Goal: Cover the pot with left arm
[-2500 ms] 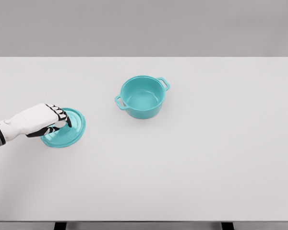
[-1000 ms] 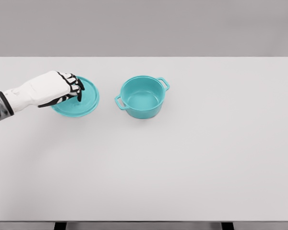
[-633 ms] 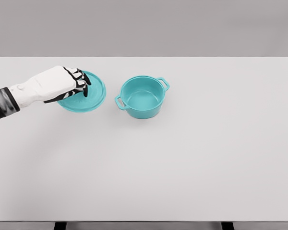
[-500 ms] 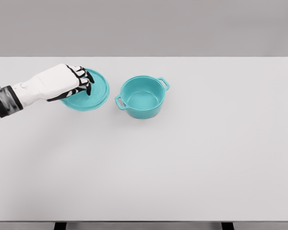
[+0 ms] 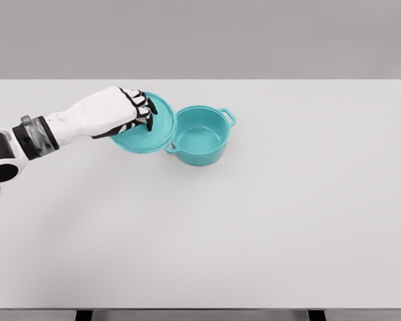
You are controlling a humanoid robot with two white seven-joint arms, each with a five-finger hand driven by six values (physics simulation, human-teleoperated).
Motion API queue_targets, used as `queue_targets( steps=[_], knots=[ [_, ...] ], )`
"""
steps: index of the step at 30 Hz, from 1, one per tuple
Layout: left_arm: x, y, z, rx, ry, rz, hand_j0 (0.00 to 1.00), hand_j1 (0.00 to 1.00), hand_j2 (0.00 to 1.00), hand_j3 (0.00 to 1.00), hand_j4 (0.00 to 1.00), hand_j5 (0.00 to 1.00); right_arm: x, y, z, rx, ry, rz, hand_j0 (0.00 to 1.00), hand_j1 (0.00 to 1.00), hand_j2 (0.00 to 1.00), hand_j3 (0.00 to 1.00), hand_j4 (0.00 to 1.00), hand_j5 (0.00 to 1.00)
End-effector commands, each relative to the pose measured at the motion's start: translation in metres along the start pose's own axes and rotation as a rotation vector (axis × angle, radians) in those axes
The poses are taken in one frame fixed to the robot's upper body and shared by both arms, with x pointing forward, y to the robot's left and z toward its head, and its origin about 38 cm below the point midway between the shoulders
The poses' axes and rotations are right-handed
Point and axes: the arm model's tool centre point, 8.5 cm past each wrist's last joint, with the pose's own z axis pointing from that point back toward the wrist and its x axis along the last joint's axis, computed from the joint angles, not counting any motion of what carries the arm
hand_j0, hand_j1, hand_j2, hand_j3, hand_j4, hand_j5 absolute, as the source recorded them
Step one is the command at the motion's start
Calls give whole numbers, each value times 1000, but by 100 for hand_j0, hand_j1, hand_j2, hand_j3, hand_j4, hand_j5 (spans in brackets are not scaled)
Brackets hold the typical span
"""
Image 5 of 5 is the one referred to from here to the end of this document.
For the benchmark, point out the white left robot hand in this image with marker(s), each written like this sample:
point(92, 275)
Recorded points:
point(108, 108)

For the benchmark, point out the teal pot lid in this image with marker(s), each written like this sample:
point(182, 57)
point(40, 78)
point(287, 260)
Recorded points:
point(153, 140)

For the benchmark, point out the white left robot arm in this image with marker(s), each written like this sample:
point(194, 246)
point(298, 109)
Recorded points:
point(36, 137)

